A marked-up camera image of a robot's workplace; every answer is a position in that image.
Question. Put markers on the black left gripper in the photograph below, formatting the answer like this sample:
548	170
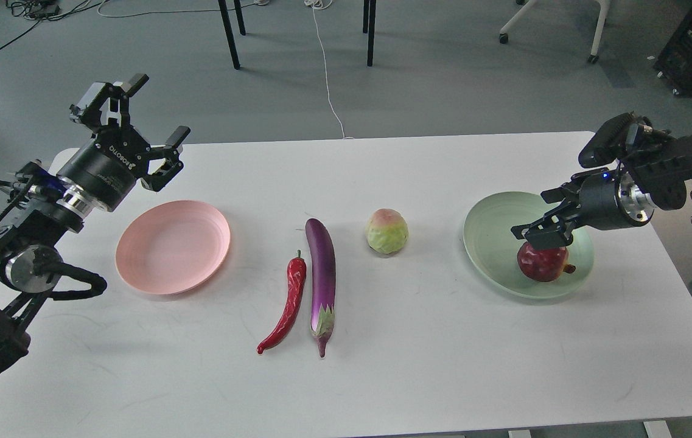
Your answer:
108	166

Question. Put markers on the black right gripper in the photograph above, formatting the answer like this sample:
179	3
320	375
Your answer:
605	200

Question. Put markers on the red pomegranate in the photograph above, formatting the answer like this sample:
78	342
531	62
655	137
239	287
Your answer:
544	265

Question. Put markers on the green pink peach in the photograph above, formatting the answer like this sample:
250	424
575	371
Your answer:
386	231

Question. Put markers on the red chili pepper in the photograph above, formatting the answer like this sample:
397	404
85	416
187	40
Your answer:
295	275

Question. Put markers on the purple eggplant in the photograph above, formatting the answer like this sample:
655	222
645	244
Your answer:
324	283

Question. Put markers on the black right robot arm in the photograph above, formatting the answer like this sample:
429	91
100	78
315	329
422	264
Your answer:
629	170

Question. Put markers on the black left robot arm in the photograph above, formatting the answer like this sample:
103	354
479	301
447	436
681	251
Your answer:
37	208

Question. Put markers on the green plate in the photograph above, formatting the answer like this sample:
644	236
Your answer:
493	249

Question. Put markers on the pink plate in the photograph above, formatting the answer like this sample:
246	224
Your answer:
173	247

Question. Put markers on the black table legs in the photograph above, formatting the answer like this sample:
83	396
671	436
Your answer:
302	38

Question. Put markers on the white chair base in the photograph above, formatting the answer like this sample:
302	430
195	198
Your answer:
562	16

